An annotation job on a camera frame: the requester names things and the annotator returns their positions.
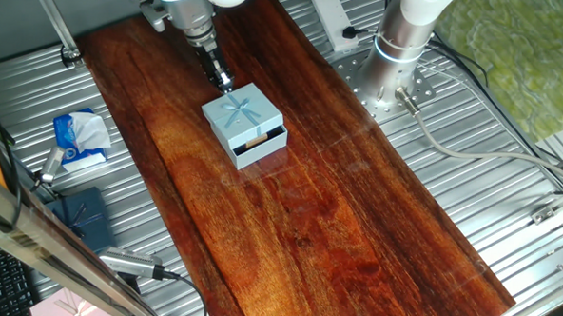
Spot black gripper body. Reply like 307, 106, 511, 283
194, 40, 230, 83

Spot light blue casing with bow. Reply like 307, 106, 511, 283
199, 80, 286, 160

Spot light blue inner drawer box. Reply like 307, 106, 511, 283
230, 122, 290, 173

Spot dark blue gift box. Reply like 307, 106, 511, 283
43, 184, 120, 258

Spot pink gift box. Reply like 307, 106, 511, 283
29, 287, 126, 316

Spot small tan block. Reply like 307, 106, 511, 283
244, 131, 270, 149

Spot white power strip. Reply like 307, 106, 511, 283
308, 0, 362, 54

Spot black power plug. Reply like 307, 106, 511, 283
341, 26, 372, 41

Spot blue tissue pack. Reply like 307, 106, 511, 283
50, 106, 114, 176

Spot thin aluminium pole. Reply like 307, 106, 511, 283
20, 0, 87, 70

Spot wood grain table mat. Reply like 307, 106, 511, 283
65, 0, 530, 316

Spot black keyboard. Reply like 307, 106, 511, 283
0, 237, 40, 316

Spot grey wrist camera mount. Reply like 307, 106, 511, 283
138, 0, 168, 34

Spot grey base cable with connector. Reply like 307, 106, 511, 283
390, 86, 563, 188

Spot small silver camera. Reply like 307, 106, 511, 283
30, 145, 67, 193

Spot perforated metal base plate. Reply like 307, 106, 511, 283
333, 48, 439, 126

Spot silver camera with black cable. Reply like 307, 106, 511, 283
95, 246, 212, 316

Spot black cable bundle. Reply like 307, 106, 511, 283
420, 33, 563, 191

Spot shiny metal frame bar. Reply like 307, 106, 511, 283
0, 163, 170, 316

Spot aluminium profile bracket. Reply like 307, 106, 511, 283
529, 180, 563, 227

